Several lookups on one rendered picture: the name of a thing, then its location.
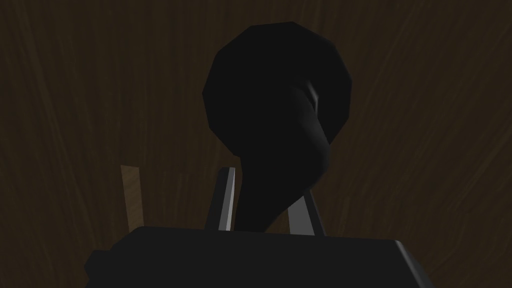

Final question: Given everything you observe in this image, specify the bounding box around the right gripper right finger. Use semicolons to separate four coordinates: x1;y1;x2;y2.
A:
287;188;327;237

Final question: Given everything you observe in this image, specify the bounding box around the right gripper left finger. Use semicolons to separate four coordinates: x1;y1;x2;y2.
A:
205;166;237;232

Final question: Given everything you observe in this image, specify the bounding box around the black door handle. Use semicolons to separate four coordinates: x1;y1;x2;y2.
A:
201;21;353;233

